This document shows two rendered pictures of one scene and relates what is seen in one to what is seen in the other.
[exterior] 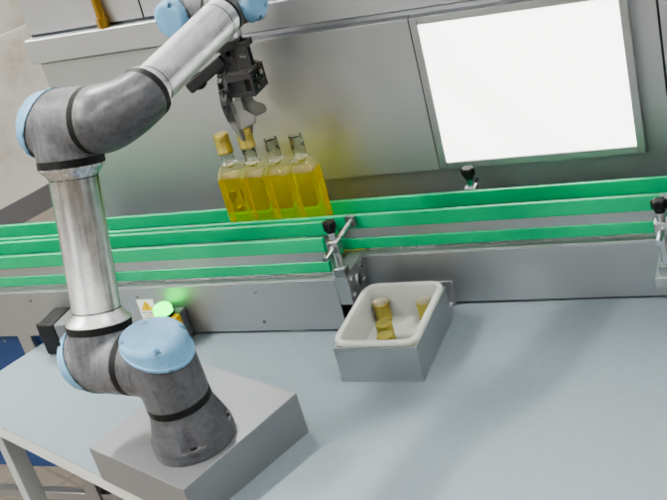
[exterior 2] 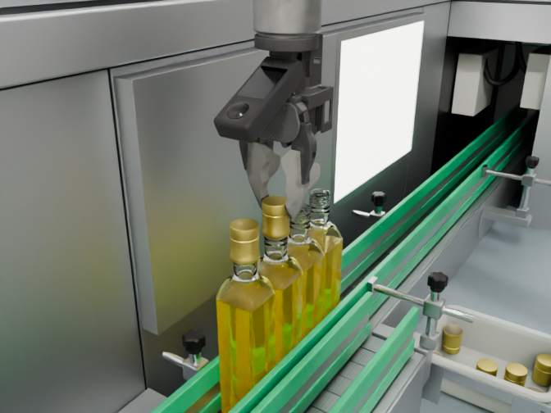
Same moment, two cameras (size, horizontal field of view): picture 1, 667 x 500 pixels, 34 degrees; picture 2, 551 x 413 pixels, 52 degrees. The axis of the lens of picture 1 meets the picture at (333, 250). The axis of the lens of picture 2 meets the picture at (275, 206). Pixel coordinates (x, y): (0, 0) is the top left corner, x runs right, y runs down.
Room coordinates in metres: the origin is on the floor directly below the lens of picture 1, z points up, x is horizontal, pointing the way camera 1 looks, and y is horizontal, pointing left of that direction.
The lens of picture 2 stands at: (2.13, 0.75, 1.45)
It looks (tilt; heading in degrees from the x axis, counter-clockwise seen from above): 24 degrees down; 277
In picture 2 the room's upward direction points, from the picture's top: straight up
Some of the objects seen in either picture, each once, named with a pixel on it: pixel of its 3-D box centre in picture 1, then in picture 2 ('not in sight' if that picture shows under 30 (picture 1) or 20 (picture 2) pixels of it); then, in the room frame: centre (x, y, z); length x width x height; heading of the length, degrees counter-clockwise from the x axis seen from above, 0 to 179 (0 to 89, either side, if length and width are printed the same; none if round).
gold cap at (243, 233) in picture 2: (222, 143); (244, 241); (2.24, 0.17, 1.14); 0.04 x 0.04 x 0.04
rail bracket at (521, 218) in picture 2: (666, 248); (513, 199); (1.72, -0.59, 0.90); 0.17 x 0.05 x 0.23; 153
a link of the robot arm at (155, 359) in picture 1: (160, 362); not in sight; (1.63, 0.34, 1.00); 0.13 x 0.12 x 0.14; 55
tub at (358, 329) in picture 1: (393, 328); (489, 365); (1.87, -0.07, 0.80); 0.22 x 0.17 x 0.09; 153
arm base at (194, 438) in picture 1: (186, 417); not in sight; (1.62, 0.33, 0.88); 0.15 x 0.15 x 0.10
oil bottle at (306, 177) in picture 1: (313, 200); (316, 287); (2.16, 0.01, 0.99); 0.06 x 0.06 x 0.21; 63
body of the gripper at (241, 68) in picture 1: (236, 67); (289, 88); (2.20, 0.09, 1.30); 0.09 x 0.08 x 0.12; 64
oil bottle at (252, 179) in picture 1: (265, 204); (275, 325); (2.21, 0.12, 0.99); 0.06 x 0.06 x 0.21; 64
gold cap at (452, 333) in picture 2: (426, 310); (452, 339); (1.92, -0.15, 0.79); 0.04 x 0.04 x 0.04
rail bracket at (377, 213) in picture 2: (474, 191); (367, 221); (2.08, -0.32, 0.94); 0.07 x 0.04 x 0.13; 153
